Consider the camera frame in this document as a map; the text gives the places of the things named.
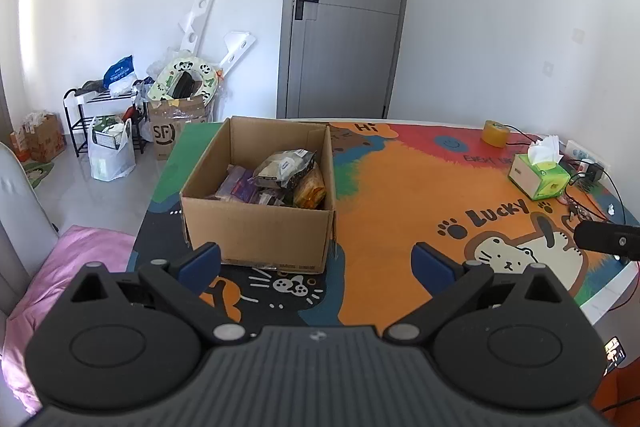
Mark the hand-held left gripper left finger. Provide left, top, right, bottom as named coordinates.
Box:
left=66, top=242, right=249, bottom=346

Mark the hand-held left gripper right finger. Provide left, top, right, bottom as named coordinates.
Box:
left=383, top=242, right=572, bottom=348

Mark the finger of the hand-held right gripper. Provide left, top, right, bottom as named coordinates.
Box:
left=573, top=219, right=640, bottom=261

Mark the purple snack packet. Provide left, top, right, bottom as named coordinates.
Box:
left=215, top=164, right=262, bottom=202

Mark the white brown snack packet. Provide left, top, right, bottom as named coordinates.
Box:
left=252, top=149, right=319, bottom=190

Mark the orange biscuit packet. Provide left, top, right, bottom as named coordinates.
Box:
left=292, top=167, right=327, bottom=210

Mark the key bunch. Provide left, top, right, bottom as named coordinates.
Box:
left=562, top=199, right=591, bottom=219

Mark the colourful cartoon table mat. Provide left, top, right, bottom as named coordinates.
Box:
left=127, top=119, right=640, bottom=329

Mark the green tissue box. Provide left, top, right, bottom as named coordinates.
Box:
left=508, top=134, right=571, bottom=202

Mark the white power strip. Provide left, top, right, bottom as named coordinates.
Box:
left=565, top=139, right=611, bottom=170

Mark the smartphone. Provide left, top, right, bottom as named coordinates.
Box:
left=602, top=336, right=629, bottom=376

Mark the logo printed cardboard box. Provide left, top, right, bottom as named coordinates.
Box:
left=148, top=99, right=216, bottom=160

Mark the pink blanket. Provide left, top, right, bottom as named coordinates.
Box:
left=2, top=227, right=139, bottom=414

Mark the white plastic bag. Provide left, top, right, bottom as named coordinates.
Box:
left=89, top=116, right=137, bottom=182

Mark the yellow tape roll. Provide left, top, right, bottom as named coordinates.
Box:
left=482, top=120, right=510, bottom=148

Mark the grey chair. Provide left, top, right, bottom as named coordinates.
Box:
left=0, top=142, right=62, bottom=319

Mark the green floor rug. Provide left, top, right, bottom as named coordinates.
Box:
left=22, top=161, right=56, bottom=188

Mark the black shoe rack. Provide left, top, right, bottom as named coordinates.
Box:
left=63, top=87, right=151, bottom=158

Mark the small brown cardboard box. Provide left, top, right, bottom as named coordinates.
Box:
left=20, top=113, right=67, bottom=163

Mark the blue plastic bag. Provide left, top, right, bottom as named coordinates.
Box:
left=103, top=55, right=137, bottom=98

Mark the short white foam board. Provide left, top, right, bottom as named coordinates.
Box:
left=217, top=32, right=257, bottom=80

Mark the orange carton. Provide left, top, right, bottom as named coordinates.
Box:
left=10, top=129, right=31, bottom=160

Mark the tall white foam board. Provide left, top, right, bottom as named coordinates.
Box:
left=177, top=0, right=221, bottom=58

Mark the grey door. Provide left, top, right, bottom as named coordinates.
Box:
left=277, top=0, right=417, bottom=120

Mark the black cable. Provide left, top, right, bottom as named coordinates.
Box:
left=505, top=127, right=627, bottom=229

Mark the panda print seat ring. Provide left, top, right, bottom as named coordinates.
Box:
left=150, top=54, right=221, bottom=106

